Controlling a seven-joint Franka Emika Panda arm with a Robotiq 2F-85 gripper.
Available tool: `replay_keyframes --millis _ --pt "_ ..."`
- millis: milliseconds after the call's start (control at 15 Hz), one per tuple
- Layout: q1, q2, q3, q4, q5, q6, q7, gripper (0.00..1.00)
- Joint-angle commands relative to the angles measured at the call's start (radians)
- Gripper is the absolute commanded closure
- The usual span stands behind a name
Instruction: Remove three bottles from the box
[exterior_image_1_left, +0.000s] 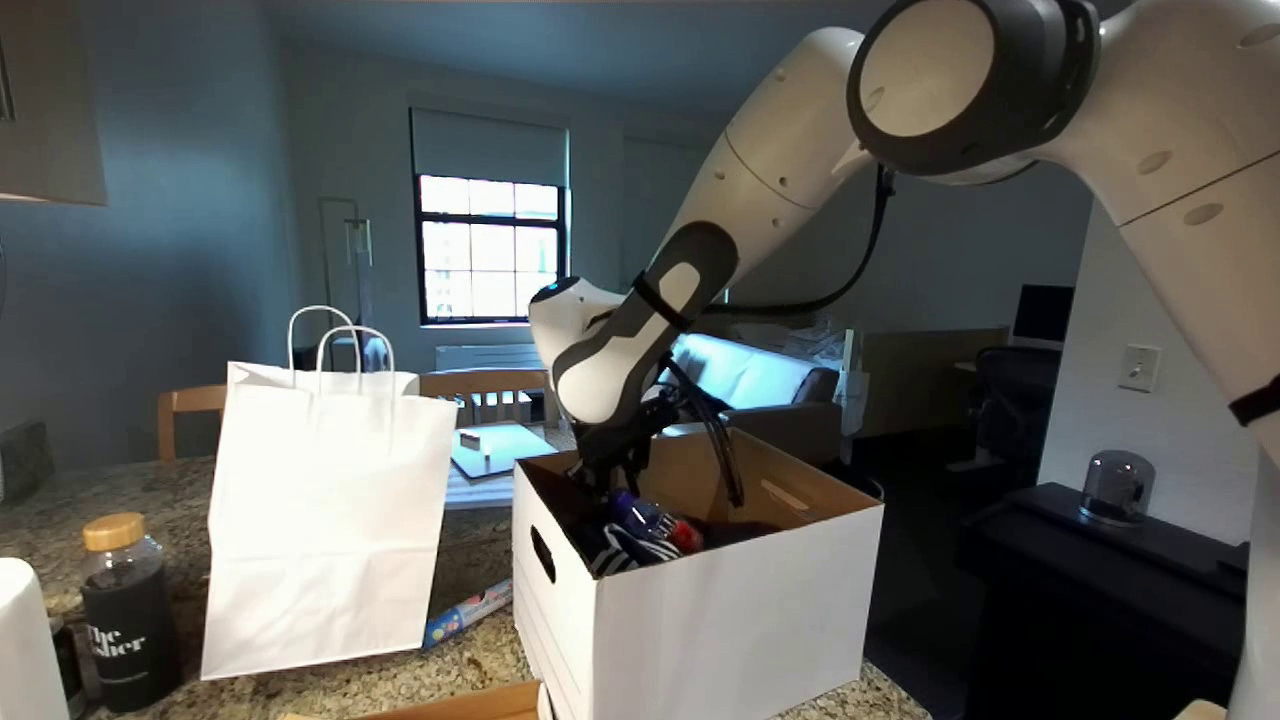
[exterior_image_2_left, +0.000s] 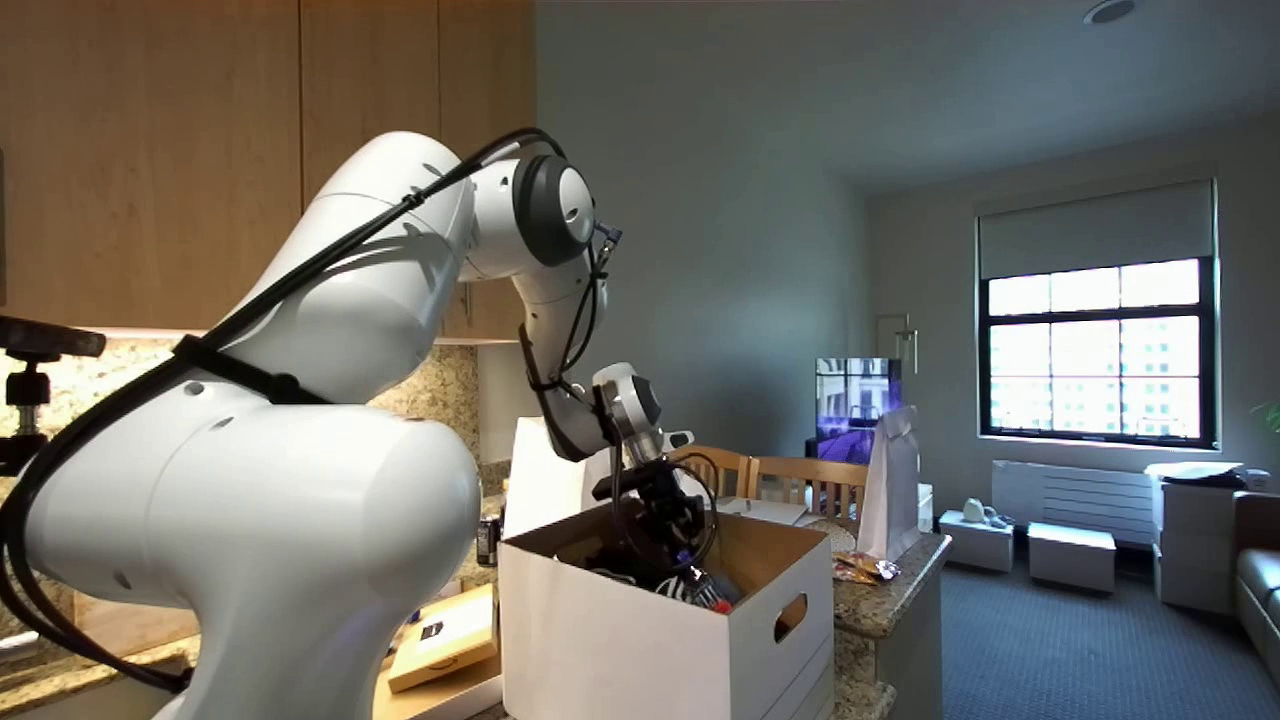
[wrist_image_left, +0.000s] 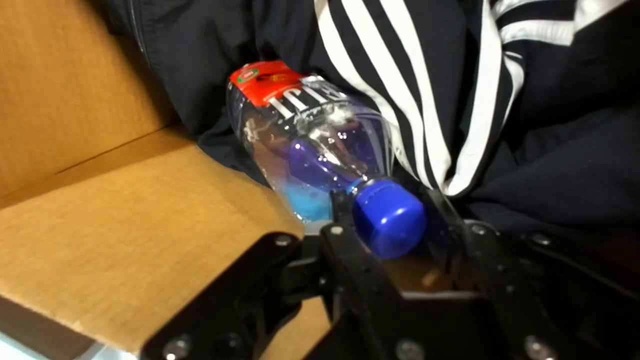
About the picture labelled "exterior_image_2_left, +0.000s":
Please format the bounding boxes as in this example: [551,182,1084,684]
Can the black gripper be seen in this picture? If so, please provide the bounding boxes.
[590,455,724,594]

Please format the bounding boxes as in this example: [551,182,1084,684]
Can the white cardboard box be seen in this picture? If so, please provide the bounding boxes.
[495,495,841,720]

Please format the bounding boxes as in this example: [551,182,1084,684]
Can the wooden chair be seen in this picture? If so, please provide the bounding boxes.
[741,453,870,531]
[671,439,752,505]

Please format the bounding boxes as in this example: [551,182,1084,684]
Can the dark white-striped Adidas jacket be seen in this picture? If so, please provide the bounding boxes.
[582,531,744,620]

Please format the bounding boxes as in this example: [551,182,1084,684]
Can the white paper bag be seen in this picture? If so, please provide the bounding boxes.
[499,411,605,539]

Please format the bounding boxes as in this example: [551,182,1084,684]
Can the dark jar with cork lid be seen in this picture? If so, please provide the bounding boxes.
[475,511,507,577]

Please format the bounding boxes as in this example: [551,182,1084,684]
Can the small colourful packet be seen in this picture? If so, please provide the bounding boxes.
[835,548,900,587]

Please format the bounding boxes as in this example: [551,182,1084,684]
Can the brown flat board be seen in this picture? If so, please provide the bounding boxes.
[372,665,507,720]

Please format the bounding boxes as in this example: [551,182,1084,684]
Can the white ottoman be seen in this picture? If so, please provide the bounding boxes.
[936,505,1019,577]
[1022,519,1121,602]

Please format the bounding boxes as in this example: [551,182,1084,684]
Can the white radiator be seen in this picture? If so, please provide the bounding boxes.
[989,455,1158,548]

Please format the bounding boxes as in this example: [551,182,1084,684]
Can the black-framed window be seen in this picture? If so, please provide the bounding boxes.
[975,257,1219,453]

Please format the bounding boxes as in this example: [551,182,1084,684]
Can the grey roller blind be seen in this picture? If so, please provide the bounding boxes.
[970,175,1222,285]

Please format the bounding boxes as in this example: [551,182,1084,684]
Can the white low cabinet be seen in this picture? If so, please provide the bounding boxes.
[1143,462,1250,616]

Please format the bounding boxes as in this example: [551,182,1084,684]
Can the grey sofa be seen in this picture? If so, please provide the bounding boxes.
[1228,490,1280,690]

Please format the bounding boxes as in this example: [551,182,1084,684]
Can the wooden wall cabinets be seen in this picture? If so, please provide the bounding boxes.
[0,0,540,341]

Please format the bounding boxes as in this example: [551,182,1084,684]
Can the black camera tripod mount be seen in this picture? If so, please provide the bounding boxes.
[0,312,111,480]

